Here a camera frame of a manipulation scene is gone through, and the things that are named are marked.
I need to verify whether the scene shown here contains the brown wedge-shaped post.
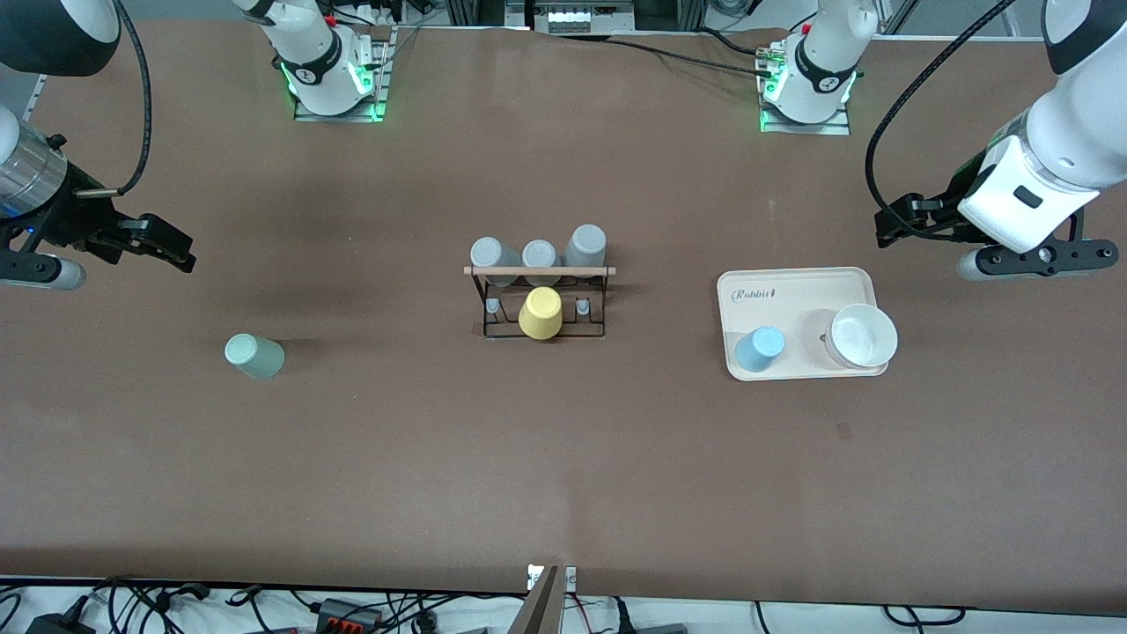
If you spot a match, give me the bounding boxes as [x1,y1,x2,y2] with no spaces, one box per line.
[505,566,565,634]

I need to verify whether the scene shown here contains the black wire rack wooden rod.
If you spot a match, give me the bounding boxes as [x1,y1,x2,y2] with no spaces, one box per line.
[463,264,617,341]

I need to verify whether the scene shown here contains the power strip with red switches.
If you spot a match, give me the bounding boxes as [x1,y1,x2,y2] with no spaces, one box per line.
[314,597,387,634]

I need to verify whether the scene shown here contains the mint green cup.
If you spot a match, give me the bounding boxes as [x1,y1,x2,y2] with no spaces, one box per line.
[224,333,286,381]

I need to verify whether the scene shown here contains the white bowl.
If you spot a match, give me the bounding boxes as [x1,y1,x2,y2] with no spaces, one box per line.
[823,303,899,370]

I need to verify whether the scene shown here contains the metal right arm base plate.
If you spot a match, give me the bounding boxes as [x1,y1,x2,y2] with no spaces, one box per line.
[292,25,394,123]

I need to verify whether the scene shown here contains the grey cup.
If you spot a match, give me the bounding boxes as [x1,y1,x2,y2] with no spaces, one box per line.
[564,224,609,269]
[470,236,521,288]
[521,239,563,287]

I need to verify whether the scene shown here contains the long black table cable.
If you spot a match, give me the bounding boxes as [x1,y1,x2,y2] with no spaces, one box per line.
[563,31,780,80]

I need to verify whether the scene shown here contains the light blue cup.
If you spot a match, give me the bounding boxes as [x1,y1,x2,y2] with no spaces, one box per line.
[735,325,787,376]

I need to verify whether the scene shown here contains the looped black cable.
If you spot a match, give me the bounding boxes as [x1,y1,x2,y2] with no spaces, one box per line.
[883,603,967,629]

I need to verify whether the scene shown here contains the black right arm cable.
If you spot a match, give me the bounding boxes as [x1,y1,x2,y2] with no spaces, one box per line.
[75,0,153,197]

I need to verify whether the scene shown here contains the white power strip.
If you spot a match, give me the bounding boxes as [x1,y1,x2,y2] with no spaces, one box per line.
[531,0,637,35]

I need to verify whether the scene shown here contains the yellow cup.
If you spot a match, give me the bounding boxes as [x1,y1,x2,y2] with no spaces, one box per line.
[518,286,564,341]

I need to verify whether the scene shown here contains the beige plastic tray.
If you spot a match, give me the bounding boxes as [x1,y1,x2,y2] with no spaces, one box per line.
[716,267,891,382]

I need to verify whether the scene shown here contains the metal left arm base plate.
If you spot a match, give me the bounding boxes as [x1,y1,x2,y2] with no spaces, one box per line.
[758,40,852,136]

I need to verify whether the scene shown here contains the small white label bracket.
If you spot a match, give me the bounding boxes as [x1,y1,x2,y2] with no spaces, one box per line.
[527,564,578,593]

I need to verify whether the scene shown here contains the tangled black cable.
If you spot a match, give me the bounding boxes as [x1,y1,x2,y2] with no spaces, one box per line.
[86,576,214,634]

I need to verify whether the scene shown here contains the black power adapter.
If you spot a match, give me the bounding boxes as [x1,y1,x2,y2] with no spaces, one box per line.
[25,609,98,634]

